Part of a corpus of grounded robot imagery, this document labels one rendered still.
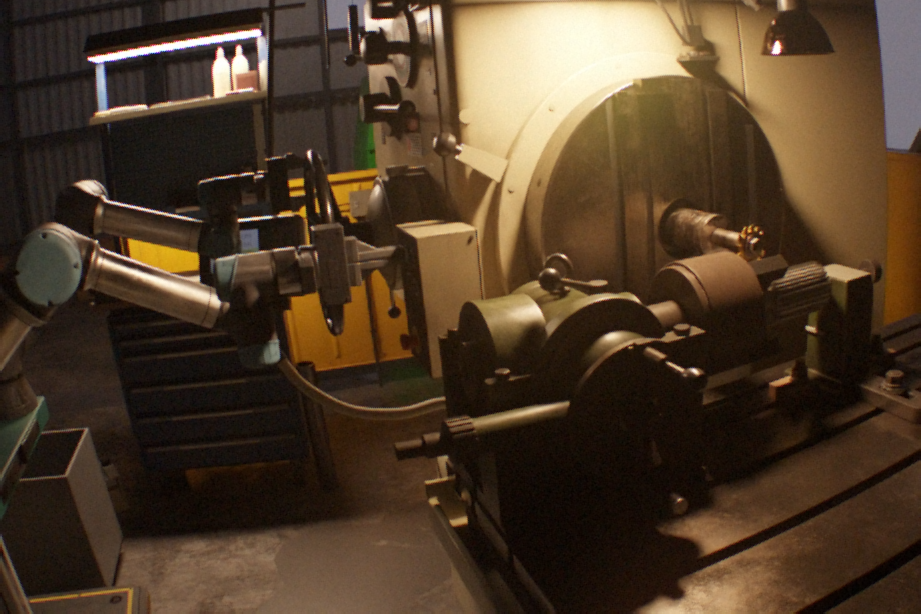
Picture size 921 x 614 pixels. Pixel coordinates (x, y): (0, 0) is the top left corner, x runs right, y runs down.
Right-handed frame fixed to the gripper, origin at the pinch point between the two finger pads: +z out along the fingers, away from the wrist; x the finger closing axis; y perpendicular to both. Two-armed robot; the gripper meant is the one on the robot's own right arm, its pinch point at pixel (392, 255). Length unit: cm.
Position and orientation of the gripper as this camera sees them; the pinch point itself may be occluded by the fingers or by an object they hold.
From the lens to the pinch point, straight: 126.9
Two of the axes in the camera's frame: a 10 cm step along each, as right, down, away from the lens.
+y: -3.1, -1.3, 9.4
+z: 9.5, -1.3, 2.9
